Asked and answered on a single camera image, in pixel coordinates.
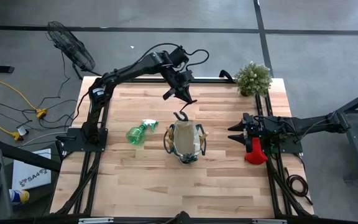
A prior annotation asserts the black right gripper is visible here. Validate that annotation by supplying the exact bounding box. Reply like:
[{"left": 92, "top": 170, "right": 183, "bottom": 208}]
[{"left": 227, "top": 112, "right": 264, "bottom": 147}]

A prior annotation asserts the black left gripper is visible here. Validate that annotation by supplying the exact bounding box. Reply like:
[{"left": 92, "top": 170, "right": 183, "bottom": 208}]
[{"left": 162, "top": 68, "right": 198, "bottom": 105}]

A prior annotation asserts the cream canvas green-trimmed garden bag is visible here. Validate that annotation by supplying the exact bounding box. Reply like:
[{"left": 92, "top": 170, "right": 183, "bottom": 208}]
[{"left": 162, "top": 119, "right": 210, "bottom": 165}]

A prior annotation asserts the green plastic spray bottle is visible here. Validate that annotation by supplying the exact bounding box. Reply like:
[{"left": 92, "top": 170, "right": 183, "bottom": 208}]
[{"left": 125, "top": 118, "right": 160, "bottom": 146}]

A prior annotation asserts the red cloth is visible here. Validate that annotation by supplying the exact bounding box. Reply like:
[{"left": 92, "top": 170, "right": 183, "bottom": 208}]
[{"left": 244, "top": 136, "right": 269, "bottom": 166}]

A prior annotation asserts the small potted green plant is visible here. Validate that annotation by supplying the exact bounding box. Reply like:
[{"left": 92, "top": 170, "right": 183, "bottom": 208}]
[{"left": 234, "top": 61, "right": 273, "bottom": 98}]

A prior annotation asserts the black floor fan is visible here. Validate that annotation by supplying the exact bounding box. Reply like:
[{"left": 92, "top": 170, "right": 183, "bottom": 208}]
[{"left": 45, "top": 21, "right": 96, "bottom": 81}]

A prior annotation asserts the person's shoe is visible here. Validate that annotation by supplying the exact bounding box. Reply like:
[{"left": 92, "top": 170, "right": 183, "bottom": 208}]
[{"left": 9, "top": 189, "right": 30, "bottom": 205}]

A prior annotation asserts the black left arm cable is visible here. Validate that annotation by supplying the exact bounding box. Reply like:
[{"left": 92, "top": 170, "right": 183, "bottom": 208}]
[{"left": 181, "top": 48, "right": 211, "bottom": 72}]

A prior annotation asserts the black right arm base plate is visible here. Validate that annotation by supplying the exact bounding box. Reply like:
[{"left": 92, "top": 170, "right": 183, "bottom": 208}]
[{"left": 261, "top": 118, "right": 304, "bottom": 155}]

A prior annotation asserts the black diagonal frame brace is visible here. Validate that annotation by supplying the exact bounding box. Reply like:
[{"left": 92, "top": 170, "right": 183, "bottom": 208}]
[
  {"left": 265, "top": 152, "right": 312, "bottom": 218},
  {"left": 53, "top": 151, "right": 103, "bottom": 215}
]

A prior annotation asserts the coiled black cable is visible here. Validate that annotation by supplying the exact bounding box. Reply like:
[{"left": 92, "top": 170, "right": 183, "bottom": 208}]
[{"left": 285, "top": 167, "right": 314, "bottom": 206}]

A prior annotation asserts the black table-level camera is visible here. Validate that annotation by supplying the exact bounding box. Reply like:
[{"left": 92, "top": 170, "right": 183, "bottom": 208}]
[{"left": 165, "top": 210, "right": 196, "bottom": 224}]

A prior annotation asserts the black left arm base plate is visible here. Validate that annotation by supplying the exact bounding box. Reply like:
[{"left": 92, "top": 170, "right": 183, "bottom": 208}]
[{"left": 56, "top": 126, "right": 109, "bottom": 154}]

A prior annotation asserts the black floor cable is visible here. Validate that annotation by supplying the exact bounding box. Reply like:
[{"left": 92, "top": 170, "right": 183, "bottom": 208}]
[{"left": 0, "top": 51, "right": 80, "bottom": 131}]

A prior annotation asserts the yellow extension cord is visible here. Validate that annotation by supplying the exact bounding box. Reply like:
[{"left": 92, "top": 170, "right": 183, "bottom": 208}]
[{"left": 0, "top": 60, "right": 48, "bottom": 141}]

